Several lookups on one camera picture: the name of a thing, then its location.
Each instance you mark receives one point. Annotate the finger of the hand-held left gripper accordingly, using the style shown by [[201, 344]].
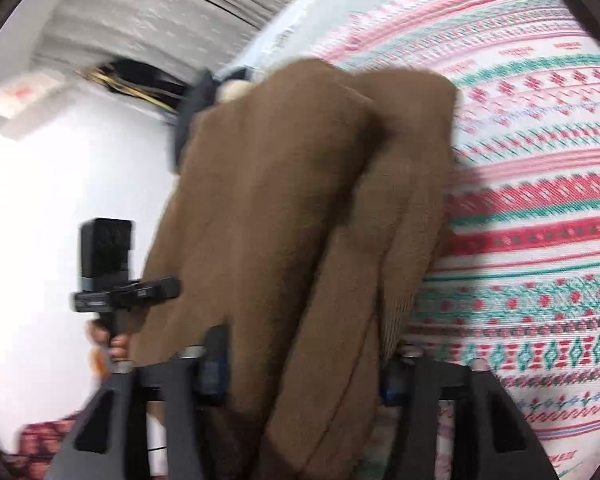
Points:
[[150, 291]]

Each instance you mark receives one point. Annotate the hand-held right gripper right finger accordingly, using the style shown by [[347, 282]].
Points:
[[392, 385]]

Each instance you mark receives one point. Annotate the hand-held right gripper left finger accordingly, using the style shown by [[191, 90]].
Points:
[[212, 365]]

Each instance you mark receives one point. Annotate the black puffer jacket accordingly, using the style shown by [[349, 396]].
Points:
[[192, 115]]

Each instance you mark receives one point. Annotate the person's floral patterned clothing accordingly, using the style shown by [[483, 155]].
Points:
[[40, 440]]

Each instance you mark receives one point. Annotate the white paper sheet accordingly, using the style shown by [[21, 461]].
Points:
[[17, 92]]

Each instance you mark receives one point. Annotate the brown jacket with fur collar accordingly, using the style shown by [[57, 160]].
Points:
[[290, 240]]

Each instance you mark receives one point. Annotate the grey patterned curtain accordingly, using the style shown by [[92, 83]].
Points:
[[180, 5]]

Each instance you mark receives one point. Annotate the red green patterned blanket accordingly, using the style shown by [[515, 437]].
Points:
[[520, 210]]

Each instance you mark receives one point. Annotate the person's left hand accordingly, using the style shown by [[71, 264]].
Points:
[[117, 347]]

